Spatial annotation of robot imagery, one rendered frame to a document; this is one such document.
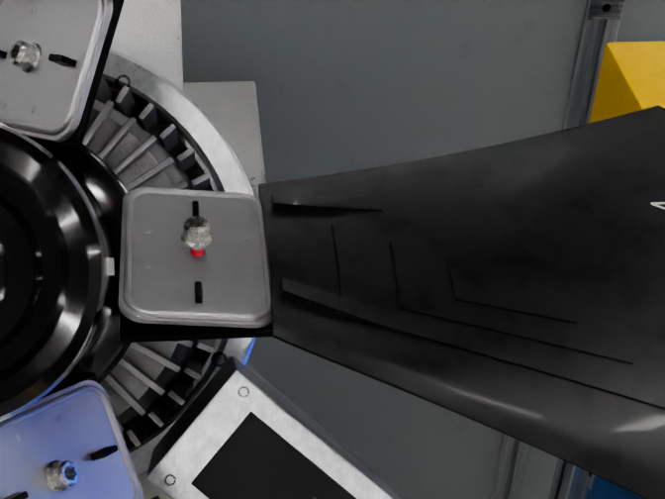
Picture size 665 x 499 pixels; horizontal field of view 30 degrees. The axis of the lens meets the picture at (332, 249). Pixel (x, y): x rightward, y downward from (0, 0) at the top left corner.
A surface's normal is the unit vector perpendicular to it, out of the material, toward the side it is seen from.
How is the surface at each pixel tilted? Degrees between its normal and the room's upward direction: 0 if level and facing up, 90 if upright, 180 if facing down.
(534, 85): 90
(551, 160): 7
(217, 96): 0
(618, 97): 90
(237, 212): 6
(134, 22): 50
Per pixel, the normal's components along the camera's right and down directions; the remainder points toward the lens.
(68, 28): -0.66, -0.22
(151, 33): 0.11, -0.01
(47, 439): 0.78, -0.27
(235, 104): 0.04, -0.77
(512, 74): 0.11, 0.63
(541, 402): 0.26, -0.54
